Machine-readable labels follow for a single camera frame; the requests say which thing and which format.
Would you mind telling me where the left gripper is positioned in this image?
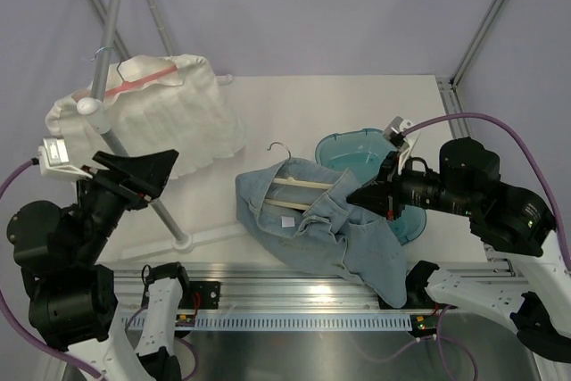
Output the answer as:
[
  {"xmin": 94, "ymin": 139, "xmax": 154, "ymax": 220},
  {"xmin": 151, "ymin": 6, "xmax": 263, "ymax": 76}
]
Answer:
[{"xmin": 73, "ymin": 147, "xmax": 178, "ymax": 261}]

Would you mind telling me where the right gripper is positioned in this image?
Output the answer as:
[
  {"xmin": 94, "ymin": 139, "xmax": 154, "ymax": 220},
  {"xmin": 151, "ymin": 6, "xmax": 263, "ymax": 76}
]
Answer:
[{"xmin": 349, "ymin": 148, "xmax": 477, "ymax": 219}]

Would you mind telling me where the white pleated skirt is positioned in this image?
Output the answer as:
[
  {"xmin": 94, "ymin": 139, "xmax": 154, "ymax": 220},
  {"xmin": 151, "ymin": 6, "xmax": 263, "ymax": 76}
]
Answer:
[{"xmin": 44, "ymin": 54, "xmax": 248, "ymax": 181}]

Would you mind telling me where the cream velvet hanger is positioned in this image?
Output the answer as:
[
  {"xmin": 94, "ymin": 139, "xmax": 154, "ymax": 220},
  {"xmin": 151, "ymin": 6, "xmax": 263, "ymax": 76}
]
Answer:
[{"xmin": 264, "ymin": 141, "xmax": 332, "ymax": 211}]

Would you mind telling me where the pink hanger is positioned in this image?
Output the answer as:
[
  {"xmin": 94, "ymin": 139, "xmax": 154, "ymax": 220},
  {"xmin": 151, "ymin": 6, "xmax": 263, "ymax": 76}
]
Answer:
[{"xmin": 104, "ymin": 55, "xmax": 178, "ymax": 97}]

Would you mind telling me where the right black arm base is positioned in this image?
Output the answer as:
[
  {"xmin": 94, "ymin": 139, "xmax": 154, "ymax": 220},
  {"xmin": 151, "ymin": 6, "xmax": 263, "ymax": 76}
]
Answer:
[{"xmin": 377, "ymin": 289, "xmax": 444, "ymax": 313}]

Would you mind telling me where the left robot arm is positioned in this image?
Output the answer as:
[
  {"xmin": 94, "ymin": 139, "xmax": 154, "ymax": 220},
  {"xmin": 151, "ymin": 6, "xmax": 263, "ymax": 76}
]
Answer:
[{"xmin": 6, "ymin": 150, "xmax": 193, "ymax": 380}]

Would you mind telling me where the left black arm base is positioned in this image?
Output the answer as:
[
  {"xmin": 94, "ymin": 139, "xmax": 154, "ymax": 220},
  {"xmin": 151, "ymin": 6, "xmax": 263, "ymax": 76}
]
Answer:
[{"xmin": 178, "ymin": 280, "xmax": 221, "ymax": 313}]

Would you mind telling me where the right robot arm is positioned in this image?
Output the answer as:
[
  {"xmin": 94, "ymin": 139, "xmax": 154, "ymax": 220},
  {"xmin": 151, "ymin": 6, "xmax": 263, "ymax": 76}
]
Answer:
[{"xmin": 347, "ymin": 137, "xmax": 570, "ymax": 363}]

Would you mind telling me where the teal plastic bin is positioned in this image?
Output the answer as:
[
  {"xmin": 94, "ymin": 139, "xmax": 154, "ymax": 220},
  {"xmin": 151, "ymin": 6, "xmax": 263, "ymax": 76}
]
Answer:
[{"xmin": 314, "ymin": 128, "xmax": 426, "ymax": 245}]

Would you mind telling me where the grey clothes rack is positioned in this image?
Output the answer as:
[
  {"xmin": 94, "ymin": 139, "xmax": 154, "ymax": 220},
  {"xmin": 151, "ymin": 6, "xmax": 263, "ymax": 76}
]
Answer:
[{"xmin": 75, "ymin": 0, "xmax": 244, "ymax": 257}]

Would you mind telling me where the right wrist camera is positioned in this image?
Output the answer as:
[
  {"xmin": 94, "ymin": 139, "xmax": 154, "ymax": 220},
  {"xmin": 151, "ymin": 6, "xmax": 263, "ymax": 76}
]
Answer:
[{"xmin": 382, "ymin": 116, "xmax": 418, "ymax": 171}]

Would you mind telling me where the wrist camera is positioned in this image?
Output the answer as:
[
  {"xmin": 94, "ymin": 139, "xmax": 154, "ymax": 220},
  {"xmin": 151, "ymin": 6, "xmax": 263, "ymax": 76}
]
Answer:
[
  {"xmin": 37, "ymin": 137, "xmax": 93, "ymax": 182},
  {"xmin": 382, "ymin": 116, "xmax": 418, "ymax": 171}
]

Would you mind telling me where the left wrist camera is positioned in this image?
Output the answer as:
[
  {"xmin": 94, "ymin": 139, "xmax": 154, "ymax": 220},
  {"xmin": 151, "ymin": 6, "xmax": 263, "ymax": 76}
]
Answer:
[{"xmin": 37, "ymin": 137, "xmax": 93, "ymax": 182}]

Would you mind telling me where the aluminium mounting rail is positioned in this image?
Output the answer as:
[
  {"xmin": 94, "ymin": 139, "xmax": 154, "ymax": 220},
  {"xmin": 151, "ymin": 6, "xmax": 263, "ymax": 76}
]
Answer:
[{"xmin": 108, "ymin": 261, "xmax": 531, "ymax": 313}]

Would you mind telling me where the white slotted cable duct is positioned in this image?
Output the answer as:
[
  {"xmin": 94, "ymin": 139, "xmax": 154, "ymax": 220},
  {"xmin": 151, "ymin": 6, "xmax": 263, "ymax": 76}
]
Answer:
[{"xmin": 122, "ymin": 312, "xmax": 414, "ymax": 333}]

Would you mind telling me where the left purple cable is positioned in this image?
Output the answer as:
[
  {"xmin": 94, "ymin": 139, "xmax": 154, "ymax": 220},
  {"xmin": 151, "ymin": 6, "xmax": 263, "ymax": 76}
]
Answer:
[{"xmin": 0, "ymin": 157, "xmax": 108, "ymax": 381}]

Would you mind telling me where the aluminium frame post right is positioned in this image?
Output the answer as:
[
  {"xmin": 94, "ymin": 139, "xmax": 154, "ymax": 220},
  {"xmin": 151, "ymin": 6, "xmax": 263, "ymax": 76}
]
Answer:
[{"xmin": 450, "ymin": 0, "xmax": 509, "ymax": 90}]

